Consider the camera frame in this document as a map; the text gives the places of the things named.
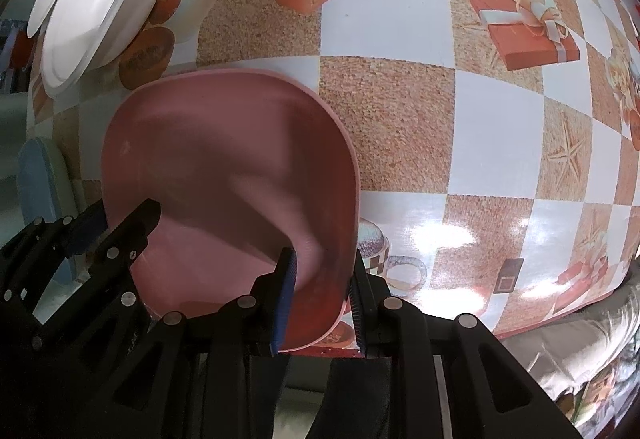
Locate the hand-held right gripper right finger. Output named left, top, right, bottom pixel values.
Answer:
left=351, top=251, right=584, bottom=439

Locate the grey blanket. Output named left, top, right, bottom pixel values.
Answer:
left=497, top=276, right=640, bottom=420

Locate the checkered printed tablecloth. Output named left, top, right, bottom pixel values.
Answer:
left=25, top=0, right=640, bottom=361

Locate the orange box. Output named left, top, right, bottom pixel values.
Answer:
left=9, top=29, right=37, bottom=70

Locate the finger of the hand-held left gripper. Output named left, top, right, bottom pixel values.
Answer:
left=0, top=200, right=109, bottom=320
left=30, top=198, right=163, bottom=370

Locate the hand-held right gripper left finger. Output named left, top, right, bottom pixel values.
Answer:
left=75, top=247, right=298, bottom=439

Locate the blue plate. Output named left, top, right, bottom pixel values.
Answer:
left=17, top=137, right=81, bottom=291

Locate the white bowl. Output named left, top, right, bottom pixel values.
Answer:
left=40, top=0, right=167, bottom=98

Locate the printed cloth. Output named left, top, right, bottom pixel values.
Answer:
left=570, top=354, right=633, bottom=427

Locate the pink plate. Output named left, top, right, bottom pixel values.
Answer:
left=101, top=68, right=361, bottom=353

